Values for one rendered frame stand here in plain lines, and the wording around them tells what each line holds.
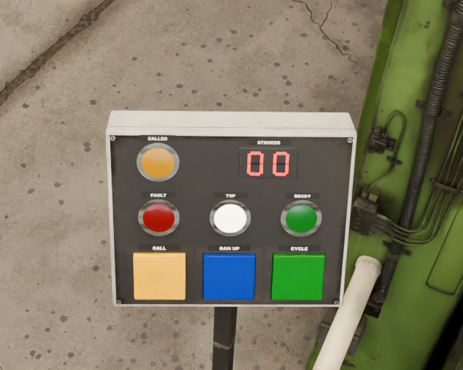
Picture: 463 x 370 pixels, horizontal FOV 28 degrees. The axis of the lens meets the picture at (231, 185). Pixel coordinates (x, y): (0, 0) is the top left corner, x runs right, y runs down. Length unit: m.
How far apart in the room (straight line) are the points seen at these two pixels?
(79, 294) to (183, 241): 1.19
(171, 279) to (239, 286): 0.10
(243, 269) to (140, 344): 1.10
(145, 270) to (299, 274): 0.22
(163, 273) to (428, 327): 0.77
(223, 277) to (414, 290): 0.61
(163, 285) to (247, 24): 1.81
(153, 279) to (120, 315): 1.11
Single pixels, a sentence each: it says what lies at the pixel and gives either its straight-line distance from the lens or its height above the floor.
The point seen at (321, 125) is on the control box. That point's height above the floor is 1.19.
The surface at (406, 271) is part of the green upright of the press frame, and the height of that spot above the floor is 0.65.
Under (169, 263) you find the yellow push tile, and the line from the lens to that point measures 1.32.
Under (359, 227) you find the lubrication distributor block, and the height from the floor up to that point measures 0.78.
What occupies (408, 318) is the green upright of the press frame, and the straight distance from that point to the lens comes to 1.95.
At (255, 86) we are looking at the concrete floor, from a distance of 2.88.
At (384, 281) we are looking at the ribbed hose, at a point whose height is 0.62.
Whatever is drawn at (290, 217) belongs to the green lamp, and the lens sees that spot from 1.30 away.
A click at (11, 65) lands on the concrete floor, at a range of 2.98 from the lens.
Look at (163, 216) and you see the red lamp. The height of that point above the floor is 1.09.
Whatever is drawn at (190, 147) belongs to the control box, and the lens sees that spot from 1.25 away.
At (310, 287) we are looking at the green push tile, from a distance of 1.35.
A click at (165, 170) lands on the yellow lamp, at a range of 1.26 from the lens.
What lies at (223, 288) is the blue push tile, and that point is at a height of 1.00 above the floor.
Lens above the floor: 2.18
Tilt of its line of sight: 56 degrees down
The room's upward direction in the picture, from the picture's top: 3 degrees clockwise
